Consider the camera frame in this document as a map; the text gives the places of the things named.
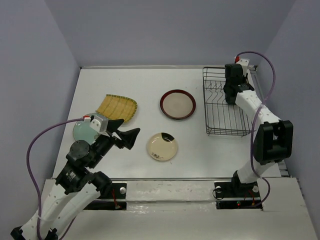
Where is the yellow bamboo woven plate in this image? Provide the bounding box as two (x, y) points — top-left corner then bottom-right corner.
(96, 94), (138, 123)

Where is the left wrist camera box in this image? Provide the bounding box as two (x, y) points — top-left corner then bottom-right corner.
(89, 115), (109, 133)

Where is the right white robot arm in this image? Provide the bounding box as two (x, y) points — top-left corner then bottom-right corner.
(223, 63), (294, 196)

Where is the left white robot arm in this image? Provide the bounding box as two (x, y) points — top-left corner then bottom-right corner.
(10, 115), (140, 240)

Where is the black wire dish rack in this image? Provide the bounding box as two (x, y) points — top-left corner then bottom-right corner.
(202, 66), (252, 137)

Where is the red rimmed beige plate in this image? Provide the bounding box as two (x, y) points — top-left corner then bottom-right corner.
(159, 89), (197, 120)

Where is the light green round plate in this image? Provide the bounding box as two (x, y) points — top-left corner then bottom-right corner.
(72, 121), (99, 145)

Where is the cream plate black brushstroke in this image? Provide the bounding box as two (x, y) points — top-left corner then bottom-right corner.
(146, 132), (179, 162)

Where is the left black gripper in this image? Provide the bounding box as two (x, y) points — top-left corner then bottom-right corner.
(89, 118), (142, 167)

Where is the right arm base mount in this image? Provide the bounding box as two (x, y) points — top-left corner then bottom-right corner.
(212, 181), (263, 210)

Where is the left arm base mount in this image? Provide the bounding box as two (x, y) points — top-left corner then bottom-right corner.
(84, 181), (127, 211)

